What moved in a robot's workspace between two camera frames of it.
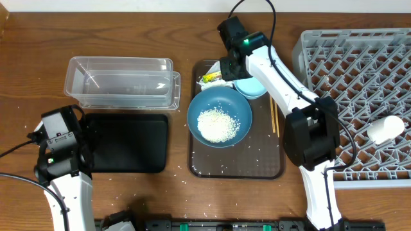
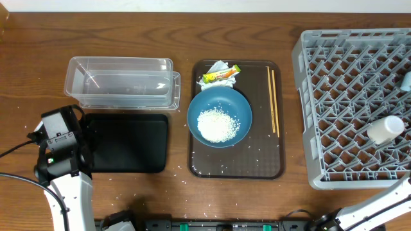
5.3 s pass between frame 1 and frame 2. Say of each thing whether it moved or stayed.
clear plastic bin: stayed
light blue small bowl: moved
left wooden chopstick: stayed
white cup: stayed
